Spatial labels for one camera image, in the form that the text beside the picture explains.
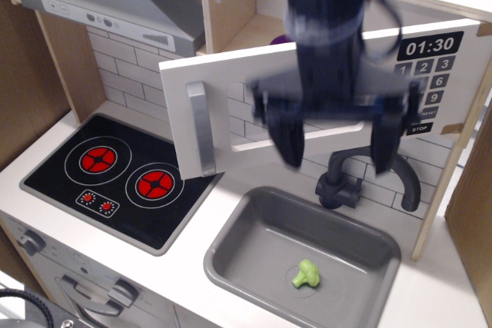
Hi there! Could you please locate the green toy broccoli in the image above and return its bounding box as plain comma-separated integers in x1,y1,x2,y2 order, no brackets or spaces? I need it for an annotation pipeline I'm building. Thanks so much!
292,259,321,288

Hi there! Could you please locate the white toy microwave door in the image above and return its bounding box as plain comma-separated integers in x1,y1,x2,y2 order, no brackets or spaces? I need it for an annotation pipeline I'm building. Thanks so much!
160,18,491,179

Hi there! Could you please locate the black toy stove top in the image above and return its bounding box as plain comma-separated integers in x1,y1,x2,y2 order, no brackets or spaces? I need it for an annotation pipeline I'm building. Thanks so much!
20,114,219,256

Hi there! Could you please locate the grey oven knob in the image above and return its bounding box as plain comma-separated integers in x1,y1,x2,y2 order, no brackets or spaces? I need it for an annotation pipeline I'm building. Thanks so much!
18,230,46,256

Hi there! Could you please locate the brown cardboard panel right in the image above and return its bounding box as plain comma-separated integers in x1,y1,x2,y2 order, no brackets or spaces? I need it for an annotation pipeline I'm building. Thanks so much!
445,108,491,324

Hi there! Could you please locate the dark grey toy faucet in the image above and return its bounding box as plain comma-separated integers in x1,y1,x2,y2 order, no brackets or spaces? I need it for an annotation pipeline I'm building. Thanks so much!
315,147,421,212

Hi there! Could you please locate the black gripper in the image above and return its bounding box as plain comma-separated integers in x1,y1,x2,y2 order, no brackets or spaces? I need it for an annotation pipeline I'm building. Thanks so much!
248,37,421,174

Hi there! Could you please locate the grey toy sink basin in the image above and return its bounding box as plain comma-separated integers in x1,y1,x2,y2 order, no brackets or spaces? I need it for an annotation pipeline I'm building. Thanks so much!
204,187,401,327

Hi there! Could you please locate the grey toy range hood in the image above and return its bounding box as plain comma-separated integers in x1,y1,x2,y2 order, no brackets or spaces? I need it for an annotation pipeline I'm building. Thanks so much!
21,0,205,57

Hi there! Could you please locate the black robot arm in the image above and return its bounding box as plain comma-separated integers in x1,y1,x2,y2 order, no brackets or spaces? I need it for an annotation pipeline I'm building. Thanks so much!
248,0,421,173

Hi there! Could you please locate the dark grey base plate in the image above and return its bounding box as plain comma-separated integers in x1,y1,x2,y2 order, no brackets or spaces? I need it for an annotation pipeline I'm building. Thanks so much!
23,285,101,328

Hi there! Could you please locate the purple toy eggplant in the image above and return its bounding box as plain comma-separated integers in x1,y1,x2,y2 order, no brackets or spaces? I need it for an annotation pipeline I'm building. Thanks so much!
270,34,296,45

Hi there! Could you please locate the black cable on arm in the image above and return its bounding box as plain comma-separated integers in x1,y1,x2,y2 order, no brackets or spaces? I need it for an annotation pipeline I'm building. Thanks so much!
361,0,404,62

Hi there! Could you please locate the grey microwave door handle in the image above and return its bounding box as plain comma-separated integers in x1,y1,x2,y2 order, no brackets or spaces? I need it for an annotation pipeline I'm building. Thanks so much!
186,81,216,177

